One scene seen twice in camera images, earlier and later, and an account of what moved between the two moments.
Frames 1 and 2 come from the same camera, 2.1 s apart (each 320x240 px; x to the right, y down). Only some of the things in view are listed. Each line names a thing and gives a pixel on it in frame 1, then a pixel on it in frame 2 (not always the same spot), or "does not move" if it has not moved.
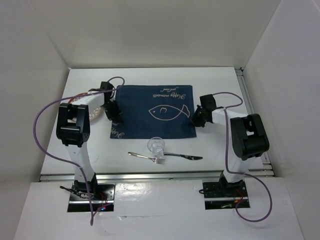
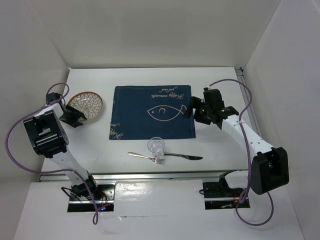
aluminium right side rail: (266, 171) does not move
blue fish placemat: (154, 111) does not move
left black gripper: (115, 116) → (76, 114)
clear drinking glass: (156, 145) does not move
